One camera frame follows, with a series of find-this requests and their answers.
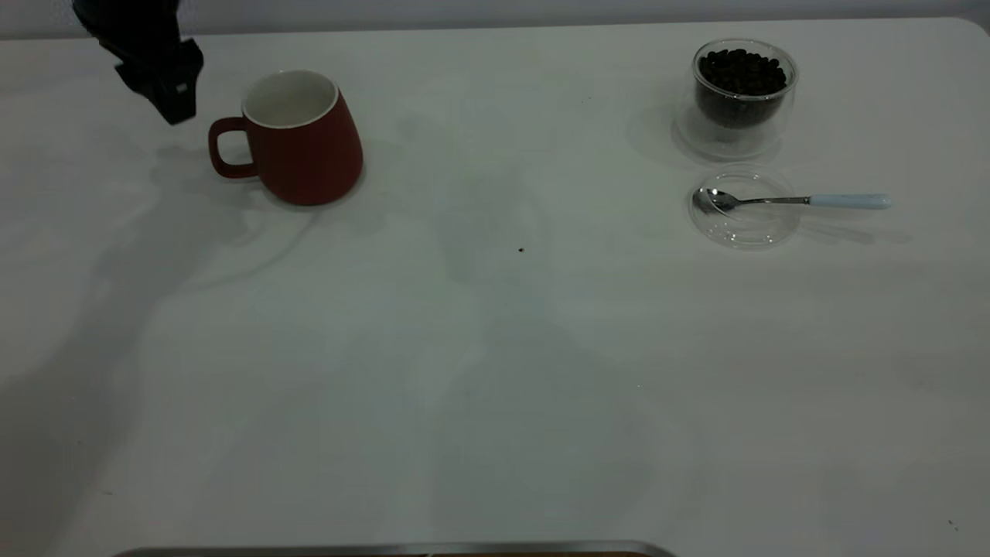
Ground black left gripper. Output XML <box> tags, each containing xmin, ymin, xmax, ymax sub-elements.
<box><xmin>73</xmin><ymin>0</ymin><xmax>204</xmax><ymax>125</ymax></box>

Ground red ceramic mug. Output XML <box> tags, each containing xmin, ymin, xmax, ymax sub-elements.
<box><xmin>208</xmin><ymin>70</ymin><xmax>364</xmax><ymax>207</ymax></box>

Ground dark coffee beans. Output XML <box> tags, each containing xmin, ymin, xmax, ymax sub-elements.
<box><xmin>698</xmin><ymin>49</ymin><xmax>788</xmax><ymax>129</ymax></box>

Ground clear round glass lid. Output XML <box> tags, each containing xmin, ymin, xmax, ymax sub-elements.
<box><xmin>688</xmin><ymin>164</ymin><xmax>801</xmax><ymax>249</ymax></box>

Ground metal spoon with pale-blue handle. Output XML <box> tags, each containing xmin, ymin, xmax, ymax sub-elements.
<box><xmin>692</xmin><ymin>188</ymin><xmax>893</xmax><ymax>215</ymax></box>

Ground clear double-wall glass cup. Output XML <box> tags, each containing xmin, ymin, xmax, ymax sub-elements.
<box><xmin>671</xmin><ymin>39</ymin><xmax>799</xmax><ymax>164</ymax></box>

